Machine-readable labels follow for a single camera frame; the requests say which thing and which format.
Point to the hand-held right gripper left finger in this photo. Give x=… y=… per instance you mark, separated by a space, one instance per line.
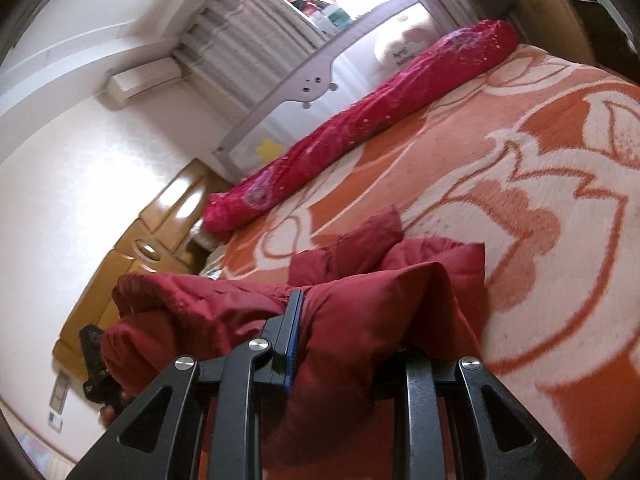
x=295 y=340

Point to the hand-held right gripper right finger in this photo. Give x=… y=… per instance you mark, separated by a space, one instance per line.
x=422 y=385

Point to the dark red quilted jacket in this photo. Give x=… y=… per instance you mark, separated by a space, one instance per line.
x=360 y=310

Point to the person's left hand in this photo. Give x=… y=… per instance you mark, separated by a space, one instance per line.
x=107 y=414

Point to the wooden headboard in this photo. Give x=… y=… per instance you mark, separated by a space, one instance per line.
x=125 y=265

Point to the white pillow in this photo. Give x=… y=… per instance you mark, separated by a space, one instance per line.
x=205 y=239

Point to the pink floral rolled quilt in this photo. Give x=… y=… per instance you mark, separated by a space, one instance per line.
x=350 y=130

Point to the orange floral blanket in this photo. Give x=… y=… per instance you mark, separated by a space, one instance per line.
x=550 y=185

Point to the white air conditioner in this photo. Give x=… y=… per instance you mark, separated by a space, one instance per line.
x=145 y=80

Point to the white curtain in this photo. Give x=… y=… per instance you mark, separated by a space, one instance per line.
x=250 y=35

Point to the wooden wardrobe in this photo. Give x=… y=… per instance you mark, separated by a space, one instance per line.
x=555 y=10

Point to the white wall socket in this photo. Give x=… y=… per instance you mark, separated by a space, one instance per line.
x=58 y=395

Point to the grey bed guard rail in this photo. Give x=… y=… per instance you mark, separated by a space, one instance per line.
x=310 y=80

